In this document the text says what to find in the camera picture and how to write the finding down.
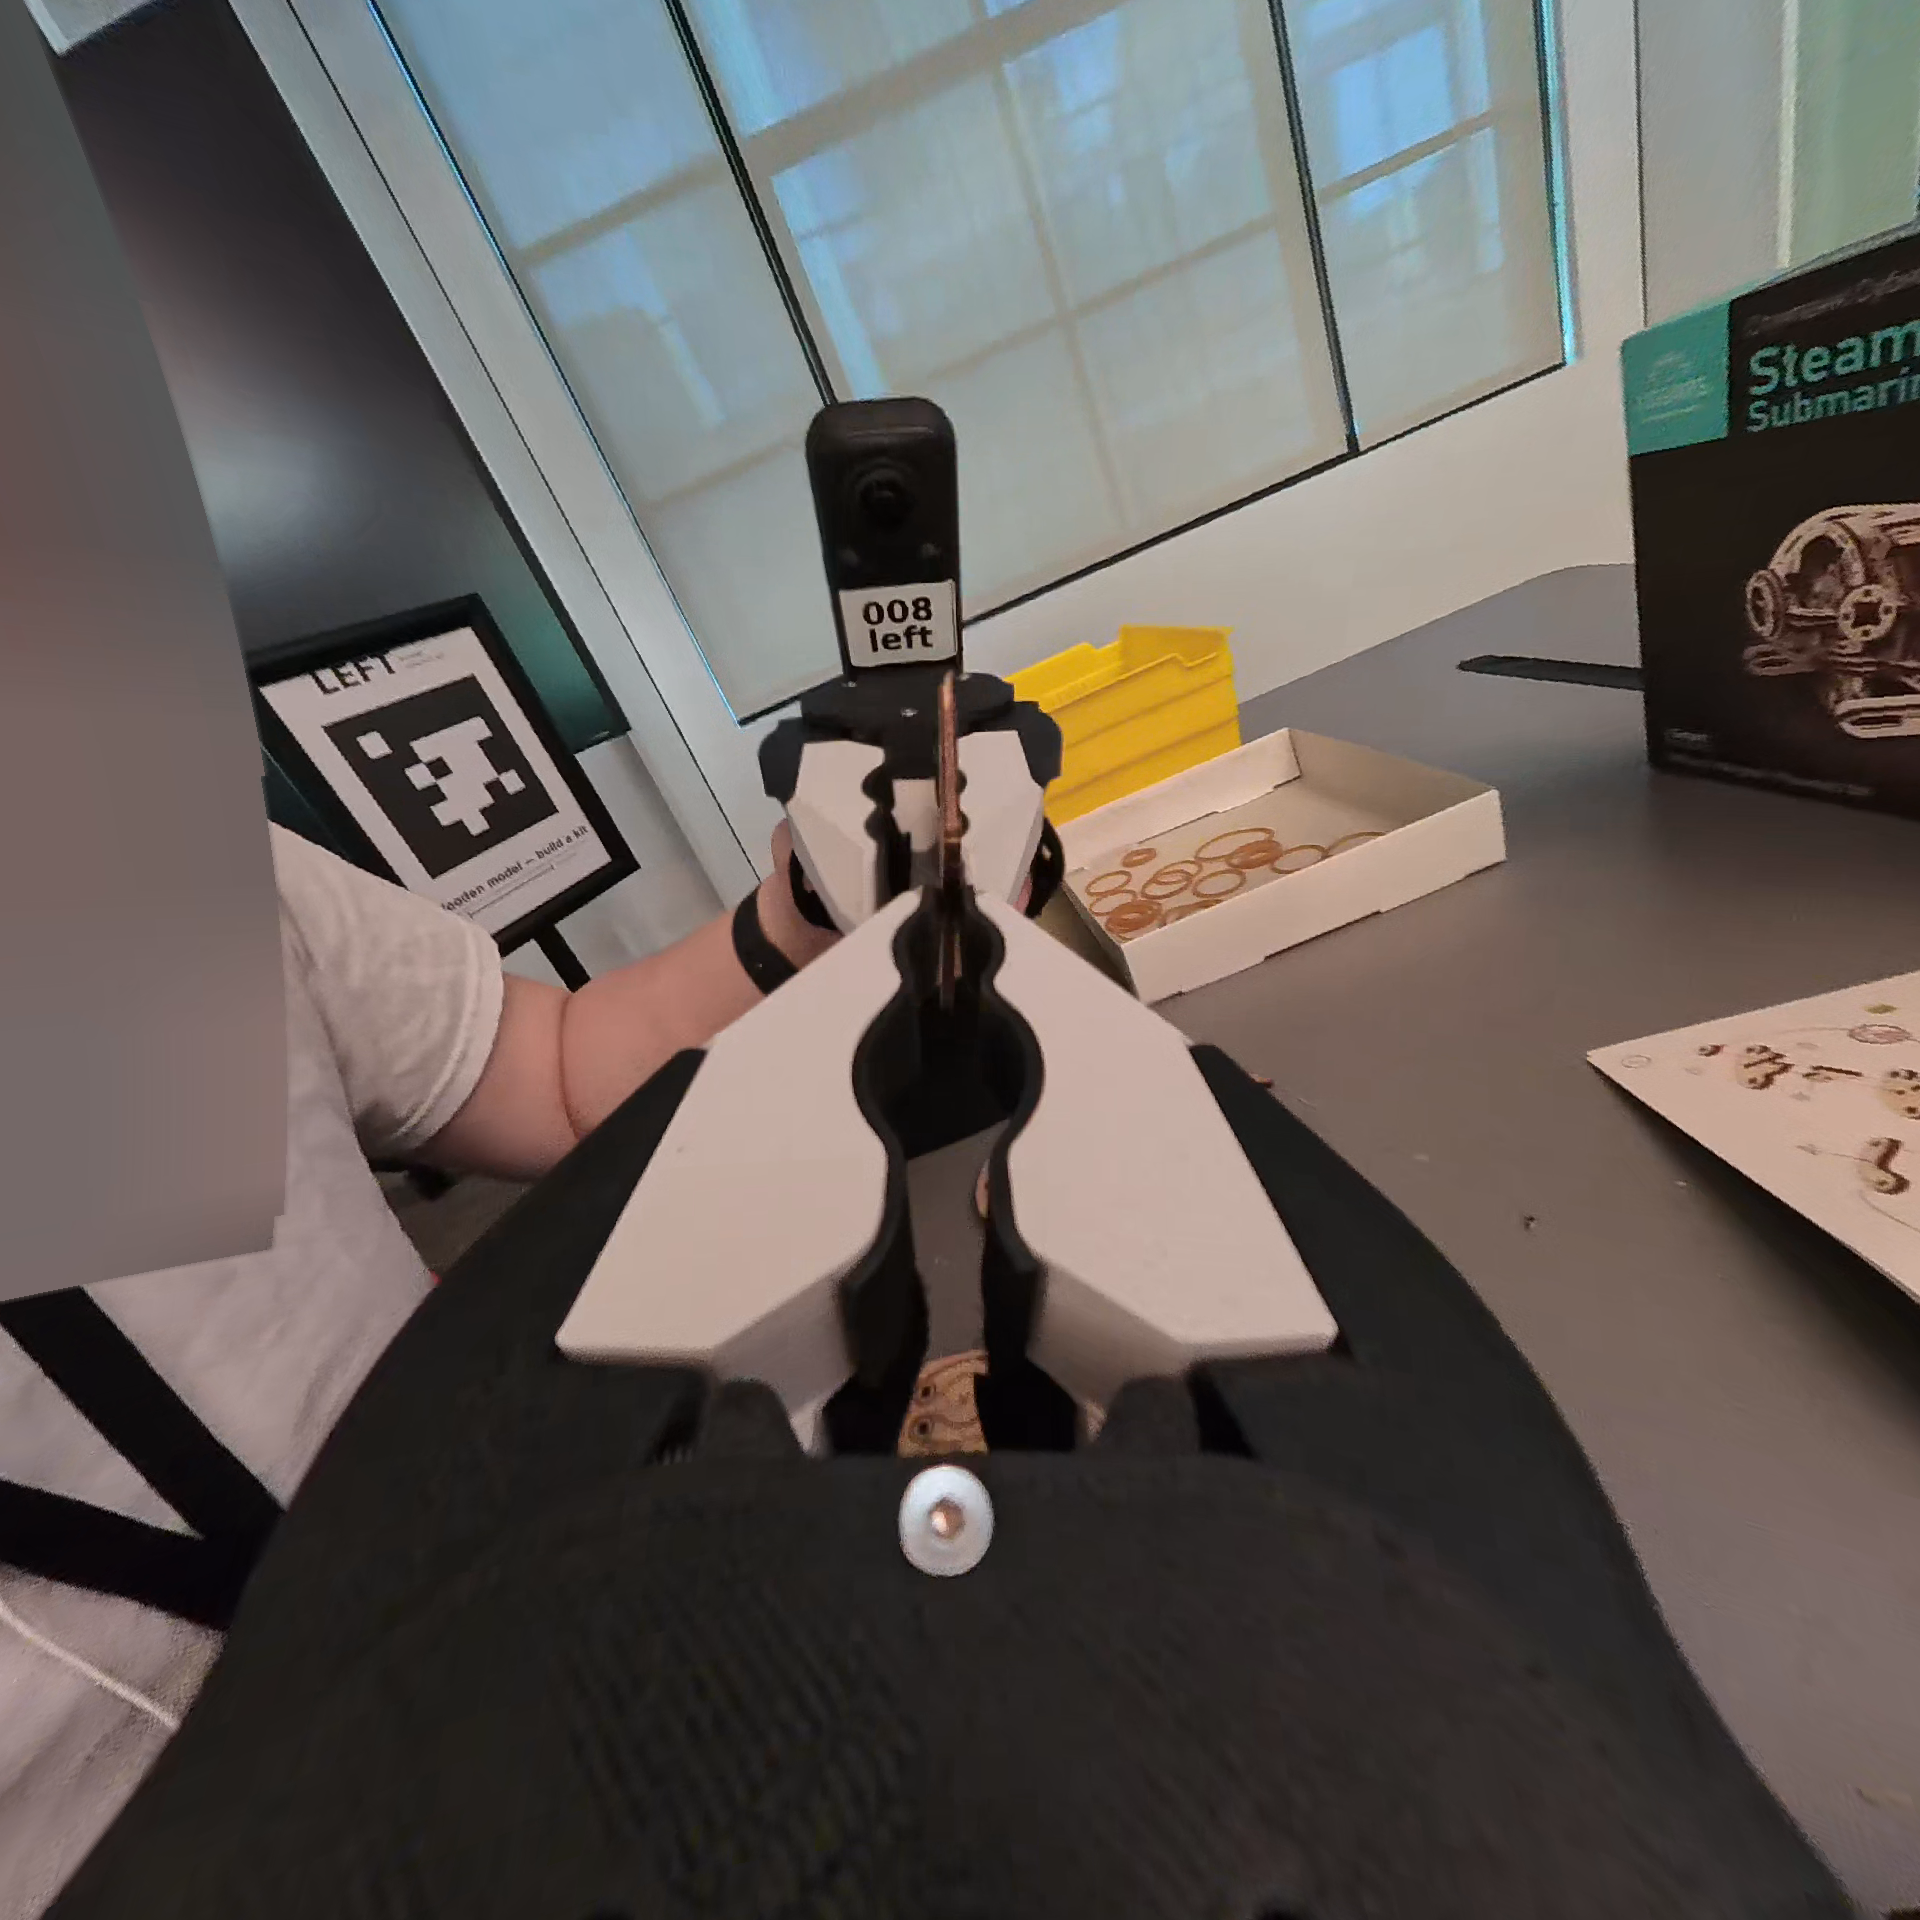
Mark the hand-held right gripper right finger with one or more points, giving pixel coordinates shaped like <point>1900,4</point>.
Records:
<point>1172,1201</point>

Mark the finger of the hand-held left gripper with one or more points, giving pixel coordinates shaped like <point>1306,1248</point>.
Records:
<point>834,825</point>
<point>1004,809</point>

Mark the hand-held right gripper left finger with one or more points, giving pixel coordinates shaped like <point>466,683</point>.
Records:
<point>722,1201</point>

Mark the long curved wooden model part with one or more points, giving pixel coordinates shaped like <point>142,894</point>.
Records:
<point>950,765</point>

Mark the person's left forearm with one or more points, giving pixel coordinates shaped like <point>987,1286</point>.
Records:
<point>645,1049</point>

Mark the black model kit box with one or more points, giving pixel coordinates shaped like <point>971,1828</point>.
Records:
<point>1771,599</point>

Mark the person's left hand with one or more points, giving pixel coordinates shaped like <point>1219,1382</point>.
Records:
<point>797,902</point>

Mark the black wristband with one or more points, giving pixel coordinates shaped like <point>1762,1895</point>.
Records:
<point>758,955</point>

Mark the yellow plastic bin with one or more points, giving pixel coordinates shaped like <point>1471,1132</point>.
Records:
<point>1141,721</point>

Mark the pile of rubber bands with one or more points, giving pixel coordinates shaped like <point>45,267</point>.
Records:
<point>1201,878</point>

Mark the large glass window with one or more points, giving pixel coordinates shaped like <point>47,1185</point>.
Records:
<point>1051,300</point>

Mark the black easel stand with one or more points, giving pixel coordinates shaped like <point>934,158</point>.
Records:
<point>563,956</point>

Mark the black framed marker sign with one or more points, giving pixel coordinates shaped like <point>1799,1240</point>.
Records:
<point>451,780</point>

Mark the white cardboard tray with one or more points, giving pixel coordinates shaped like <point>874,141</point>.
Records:
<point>1396,855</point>

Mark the person's white shirt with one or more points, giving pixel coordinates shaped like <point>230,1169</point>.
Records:
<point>301,1049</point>

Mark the black table slot cover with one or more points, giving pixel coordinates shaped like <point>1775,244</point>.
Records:
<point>1553,672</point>

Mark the illustrated instruction booklet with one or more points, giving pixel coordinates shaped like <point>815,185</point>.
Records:
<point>1799,1126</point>

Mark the large dark wall screen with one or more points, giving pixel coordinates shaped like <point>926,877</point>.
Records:
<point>375,452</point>

